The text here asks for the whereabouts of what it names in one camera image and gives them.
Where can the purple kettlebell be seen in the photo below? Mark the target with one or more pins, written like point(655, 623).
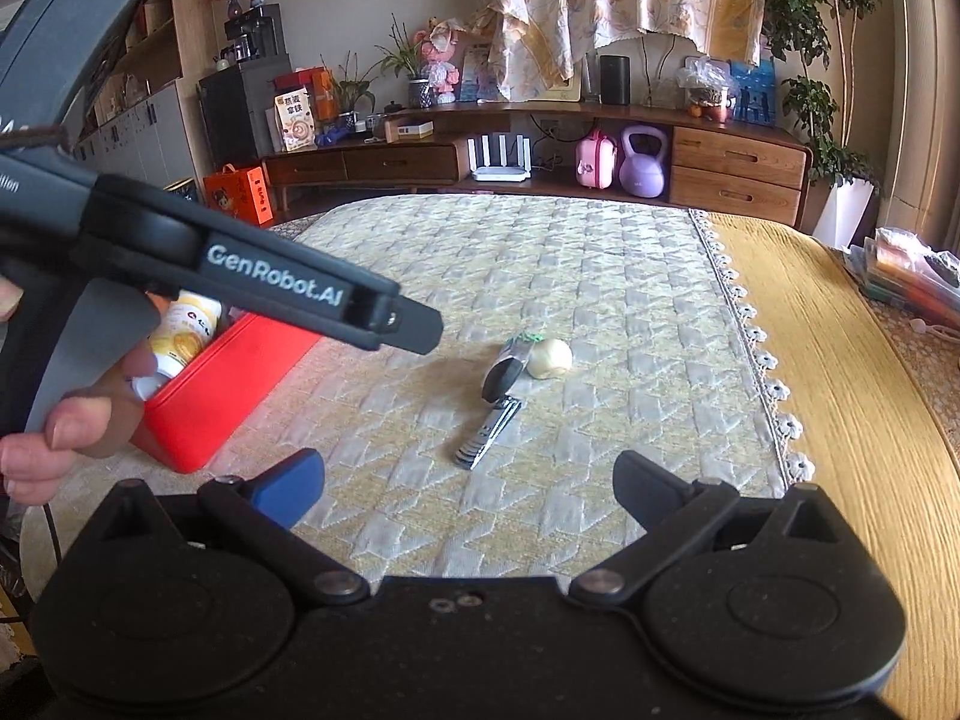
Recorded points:
point(643, 165)

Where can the red tin box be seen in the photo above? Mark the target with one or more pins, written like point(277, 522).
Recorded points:
point(225, 382)

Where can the plastic bag of fruit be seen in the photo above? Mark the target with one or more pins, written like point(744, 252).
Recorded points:
point(707, 90)

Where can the quilted table cover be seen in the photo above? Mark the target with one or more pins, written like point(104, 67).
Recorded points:
point(562, 277)

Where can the wooden sideboard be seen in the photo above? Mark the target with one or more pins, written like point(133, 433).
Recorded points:
point(735, 165)

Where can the stack of coloured folders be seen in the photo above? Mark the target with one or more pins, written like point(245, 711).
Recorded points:
point(911, 277)

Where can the white flat box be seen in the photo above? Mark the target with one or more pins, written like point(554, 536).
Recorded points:
point(411, 130)

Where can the white plant pot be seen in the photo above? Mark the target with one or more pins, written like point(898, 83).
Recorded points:
point(846, 214)

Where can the white bottle yellow label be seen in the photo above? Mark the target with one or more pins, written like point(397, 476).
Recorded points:
point(184, 334)

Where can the potted orchid plant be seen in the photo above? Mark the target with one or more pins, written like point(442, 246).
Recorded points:
point(409, 64)

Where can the silver nail clipper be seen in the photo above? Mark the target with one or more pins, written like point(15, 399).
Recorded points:
point(487, 435)

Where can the blue picture frame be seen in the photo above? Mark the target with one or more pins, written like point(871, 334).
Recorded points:
point(478, 75)

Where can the snack bag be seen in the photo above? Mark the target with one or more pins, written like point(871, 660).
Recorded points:
point(294, 124)

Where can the small potted plant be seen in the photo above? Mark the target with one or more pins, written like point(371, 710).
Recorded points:
point(351, 97)

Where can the pink doll figure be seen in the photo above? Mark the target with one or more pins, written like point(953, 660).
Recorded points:
point(441, 60)

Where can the green potted tree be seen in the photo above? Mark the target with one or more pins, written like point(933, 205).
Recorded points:
point(825, 75)

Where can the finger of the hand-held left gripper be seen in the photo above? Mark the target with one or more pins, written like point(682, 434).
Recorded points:
point(416, 330)

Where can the small bottle green cap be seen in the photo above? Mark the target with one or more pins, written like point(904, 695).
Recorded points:
point(521, 349)

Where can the orange paper bag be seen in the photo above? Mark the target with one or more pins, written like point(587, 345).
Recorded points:
point(319, 94)

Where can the black coffee machine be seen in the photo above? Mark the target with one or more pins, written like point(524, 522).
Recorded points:
point(253, 34)

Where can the black fridge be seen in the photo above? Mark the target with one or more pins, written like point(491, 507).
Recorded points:
point(240, 112)

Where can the brown patterned table mat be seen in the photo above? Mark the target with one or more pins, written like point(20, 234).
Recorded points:
point(922, 367)

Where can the black speaker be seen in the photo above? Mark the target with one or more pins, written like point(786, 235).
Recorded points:
point(615, 80)

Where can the person's left hand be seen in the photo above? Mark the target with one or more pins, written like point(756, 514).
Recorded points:
point(90, 420)

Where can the floral hanging cloth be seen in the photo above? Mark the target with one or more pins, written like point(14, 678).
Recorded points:
point(622, 0)

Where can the orange gift box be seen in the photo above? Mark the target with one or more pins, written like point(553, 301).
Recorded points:
point(238, 196)

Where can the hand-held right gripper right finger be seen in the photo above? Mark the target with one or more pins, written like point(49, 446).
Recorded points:
point(645, 491)

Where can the grey wall cabinets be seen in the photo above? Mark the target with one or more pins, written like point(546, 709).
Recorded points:
point(135, 142)

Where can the pink toy case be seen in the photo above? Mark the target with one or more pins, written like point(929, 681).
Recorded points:
point(596, 161)

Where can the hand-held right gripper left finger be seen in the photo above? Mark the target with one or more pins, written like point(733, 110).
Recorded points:
point(289, 487)

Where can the cream round object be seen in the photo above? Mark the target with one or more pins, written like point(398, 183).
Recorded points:
point(551, 358)

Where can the white router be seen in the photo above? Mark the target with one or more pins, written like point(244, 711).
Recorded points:
point(501, 161)

